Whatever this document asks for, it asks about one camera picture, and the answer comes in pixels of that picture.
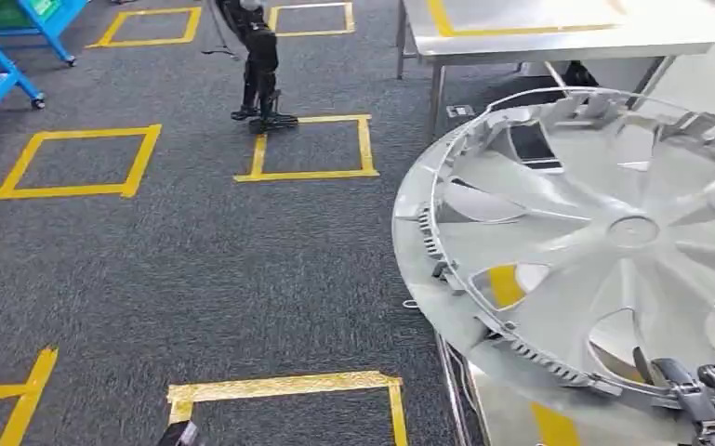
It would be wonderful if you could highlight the silver plastic wheel hubcap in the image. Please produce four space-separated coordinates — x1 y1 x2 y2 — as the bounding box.
391 85 715 432

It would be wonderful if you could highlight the yellow tape on table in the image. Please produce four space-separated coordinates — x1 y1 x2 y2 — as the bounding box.
426 0 628 38
487 264 583 446

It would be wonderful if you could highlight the black bar with silver tip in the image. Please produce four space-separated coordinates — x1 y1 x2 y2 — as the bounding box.
156 420 199 446

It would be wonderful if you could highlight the thin black stand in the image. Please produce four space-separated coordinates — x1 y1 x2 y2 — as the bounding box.
201 0 241 61

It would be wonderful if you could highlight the green plastic crate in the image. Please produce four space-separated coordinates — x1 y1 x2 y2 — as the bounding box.
0 0 62 30

